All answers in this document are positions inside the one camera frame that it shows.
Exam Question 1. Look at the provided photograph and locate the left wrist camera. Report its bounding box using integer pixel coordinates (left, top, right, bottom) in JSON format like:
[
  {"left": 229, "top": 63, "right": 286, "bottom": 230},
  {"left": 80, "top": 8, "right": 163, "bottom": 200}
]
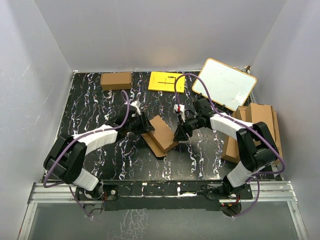
[{"left": 128, "top": 100, "right": 141, "bottom": 119}]

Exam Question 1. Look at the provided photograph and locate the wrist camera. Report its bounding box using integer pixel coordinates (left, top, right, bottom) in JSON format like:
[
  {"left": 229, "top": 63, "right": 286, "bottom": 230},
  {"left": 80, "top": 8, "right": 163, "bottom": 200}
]
[
  {"left": 173, "top": 104, "right": 186, "bottom": 122},
  {"left": 128, "top": 100, "right": 141, "bottom": 119}
]

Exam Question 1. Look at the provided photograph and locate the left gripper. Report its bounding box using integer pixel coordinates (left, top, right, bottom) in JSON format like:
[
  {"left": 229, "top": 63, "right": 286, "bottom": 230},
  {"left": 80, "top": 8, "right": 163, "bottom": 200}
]
[{"left": 126, "top": 112, "right": 155, "bottom": 136}]

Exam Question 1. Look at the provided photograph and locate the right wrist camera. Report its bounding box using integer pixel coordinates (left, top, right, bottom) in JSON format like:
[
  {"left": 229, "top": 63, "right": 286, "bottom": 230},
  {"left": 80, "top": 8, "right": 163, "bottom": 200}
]
[{"left": 173, "top": 104, "right": 186, "bottom": 122}]

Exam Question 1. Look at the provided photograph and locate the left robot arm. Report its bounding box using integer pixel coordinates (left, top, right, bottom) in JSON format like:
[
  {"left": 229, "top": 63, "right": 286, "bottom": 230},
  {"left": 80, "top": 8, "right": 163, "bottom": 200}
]
[{"left": 43, "top": 110, "right": 155, "bottom": 200}]

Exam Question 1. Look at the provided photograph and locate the yellow book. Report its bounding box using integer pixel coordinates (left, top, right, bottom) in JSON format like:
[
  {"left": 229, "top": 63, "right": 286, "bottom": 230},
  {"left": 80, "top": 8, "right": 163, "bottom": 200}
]
[{"left": 148, "top": 71, "right": 182, "bottom": 93}]

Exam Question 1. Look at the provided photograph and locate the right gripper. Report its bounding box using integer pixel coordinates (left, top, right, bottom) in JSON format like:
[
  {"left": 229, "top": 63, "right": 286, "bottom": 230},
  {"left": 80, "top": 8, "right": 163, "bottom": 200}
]
[{"left": 173, "top": 113, "right": 203, "bottom": 141}]

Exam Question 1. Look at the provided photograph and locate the stack of flat cardboard boxes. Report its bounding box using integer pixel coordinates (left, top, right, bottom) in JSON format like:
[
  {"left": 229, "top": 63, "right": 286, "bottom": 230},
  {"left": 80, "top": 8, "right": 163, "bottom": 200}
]
[{"left": 221, "top": 103, "right": 283, "bottom": 164}]

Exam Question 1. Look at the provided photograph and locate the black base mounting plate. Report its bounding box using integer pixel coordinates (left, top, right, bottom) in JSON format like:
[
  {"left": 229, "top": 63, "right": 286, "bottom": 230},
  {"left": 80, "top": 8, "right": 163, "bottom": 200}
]
[{"left": 75, "top": 180, "right": 253, "bottom": 212}]

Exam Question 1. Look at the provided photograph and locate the aluminium frame rail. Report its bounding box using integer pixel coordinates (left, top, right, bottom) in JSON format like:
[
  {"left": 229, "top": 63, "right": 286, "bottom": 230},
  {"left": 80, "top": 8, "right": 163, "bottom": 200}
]
[{"left": 18, "top": 181, "right": 310, "bottom": 240}]

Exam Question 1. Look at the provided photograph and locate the folded brown cardboard box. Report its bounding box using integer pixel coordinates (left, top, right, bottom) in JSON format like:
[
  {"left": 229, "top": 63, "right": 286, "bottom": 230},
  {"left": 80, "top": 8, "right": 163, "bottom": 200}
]
[{"left": 100, "top": 72, "right": 132, "bottom": 91}]

